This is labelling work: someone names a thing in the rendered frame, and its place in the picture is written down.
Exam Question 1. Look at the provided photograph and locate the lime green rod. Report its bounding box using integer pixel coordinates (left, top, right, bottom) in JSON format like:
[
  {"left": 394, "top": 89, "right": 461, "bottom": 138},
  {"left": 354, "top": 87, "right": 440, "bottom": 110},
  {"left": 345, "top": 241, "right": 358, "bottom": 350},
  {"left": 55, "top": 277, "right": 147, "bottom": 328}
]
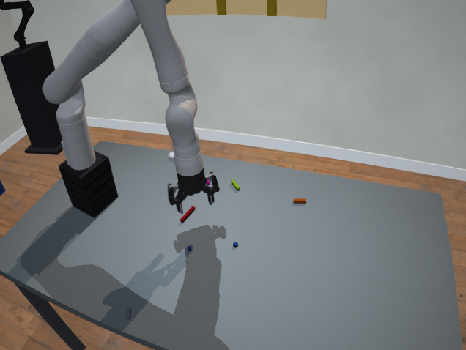
[{"left": 231, "top": 180, "right": 240, "bottom": 190}]

